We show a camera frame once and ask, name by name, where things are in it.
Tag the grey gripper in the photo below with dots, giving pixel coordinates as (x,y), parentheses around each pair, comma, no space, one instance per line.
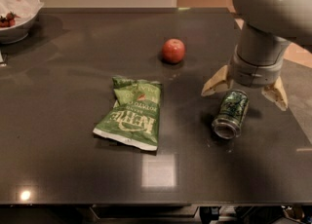
(254,71)

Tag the green soda can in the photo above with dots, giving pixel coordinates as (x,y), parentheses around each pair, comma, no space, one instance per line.
(232,111)

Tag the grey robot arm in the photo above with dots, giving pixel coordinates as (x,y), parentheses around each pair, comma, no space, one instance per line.
(268,29)

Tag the red apple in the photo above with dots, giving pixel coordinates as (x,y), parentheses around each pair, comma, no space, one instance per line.
(173,51)

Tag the green kettle chips bag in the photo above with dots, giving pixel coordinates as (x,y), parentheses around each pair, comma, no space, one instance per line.
(134,118)

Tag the red strawberries in bowl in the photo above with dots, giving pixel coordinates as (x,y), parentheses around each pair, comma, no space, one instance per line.
(8,20)

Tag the white bowl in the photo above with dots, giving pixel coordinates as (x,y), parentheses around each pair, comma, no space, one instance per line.
(17,32)

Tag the white napkin in bowl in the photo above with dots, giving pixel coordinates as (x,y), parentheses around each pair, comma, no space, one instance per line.
(22,8)

